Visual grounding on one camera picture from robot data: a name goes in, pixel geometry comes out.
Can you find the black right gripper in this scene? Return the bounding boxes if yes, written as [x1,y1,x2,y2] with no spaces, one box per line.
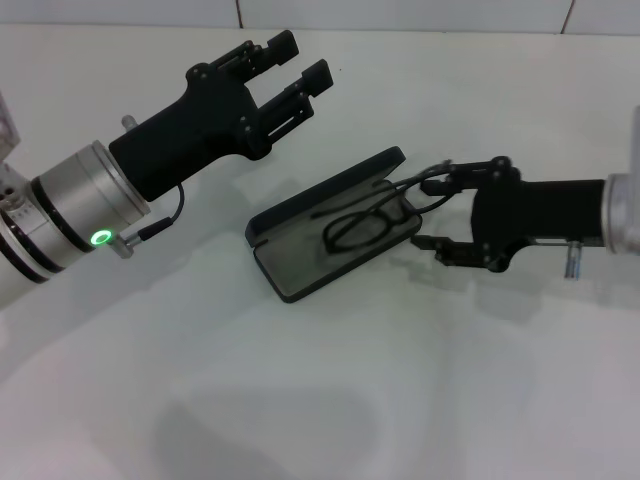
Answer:
[410,156,609,275]

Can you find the black glasses case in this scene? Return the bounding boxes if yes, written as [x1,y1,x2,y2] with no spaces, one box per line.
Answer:
[244,146,424,305]

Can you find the black thin-framed glasses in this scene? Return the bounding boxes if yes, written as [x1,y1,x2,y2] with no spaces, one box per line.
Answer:
[309,159,454,254]

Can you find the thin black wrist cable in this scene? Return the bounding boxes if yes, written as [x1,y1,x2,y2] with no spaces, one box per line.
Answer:
[137,183,187,241]

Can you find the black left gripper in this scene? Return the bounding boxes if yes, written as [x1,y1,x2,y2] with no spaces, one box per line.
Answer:
[108,29,335,202]

